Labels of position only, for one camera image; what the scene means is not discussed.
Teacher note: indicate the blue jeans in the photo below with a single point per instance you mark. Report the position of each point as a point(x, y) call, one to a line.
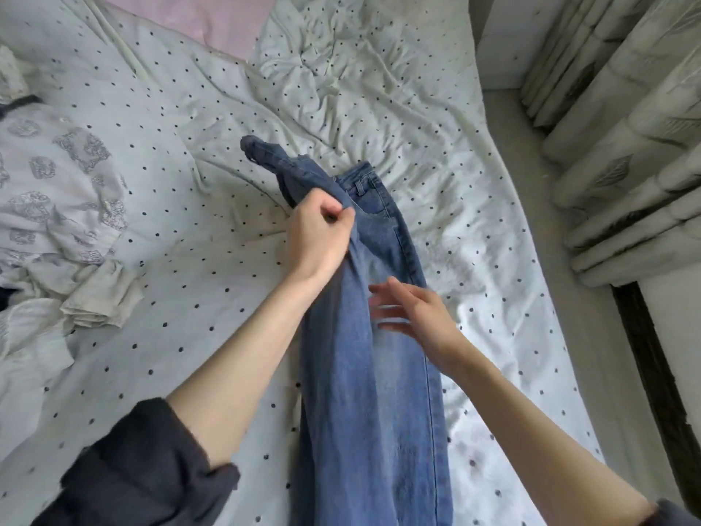
point(372, 433)

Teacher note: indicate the person's left hand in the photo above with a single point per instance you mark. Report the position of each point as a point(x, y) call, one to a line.
point(318, 241)

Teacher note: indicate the person's black left sleeve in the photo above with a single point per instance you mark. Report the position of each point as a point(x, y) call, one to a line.
point(131, 476)

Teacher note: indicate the person's right hand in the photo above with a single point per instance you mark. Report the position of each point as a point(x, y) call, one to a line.
point(427, 323)

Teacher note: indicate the person's left forearm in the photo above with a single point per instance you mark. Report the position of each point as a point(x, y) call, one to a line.
point(241, 372)

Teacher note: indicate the white dotted bed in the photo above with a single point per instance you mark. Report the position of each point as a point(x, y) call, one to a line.
point(219, 159)

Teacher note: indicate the striped beige curtain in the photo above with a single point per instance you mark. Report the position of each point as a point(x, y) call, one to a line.
point(624, 126)

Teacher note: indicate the cream patterned pyjama top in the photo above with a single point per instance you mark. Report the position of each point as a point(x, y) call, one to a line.
point(55, 180)

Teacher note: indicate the person's black sleeve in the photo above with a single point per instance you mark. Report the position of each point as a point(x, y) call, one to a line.
point(131, 476)
point(674, 515)

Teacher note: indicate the person's black right sleeve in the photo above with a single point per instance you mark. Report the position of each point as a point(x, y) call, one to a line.
point(674, 515)

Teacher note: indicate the white bedside cabinet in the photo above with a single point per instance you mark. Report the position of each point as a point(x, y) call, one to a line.
point(509, 38)

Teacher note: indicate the person's right forearm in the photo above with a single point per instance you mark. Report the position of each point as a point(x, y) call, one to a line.
point(537, 443)

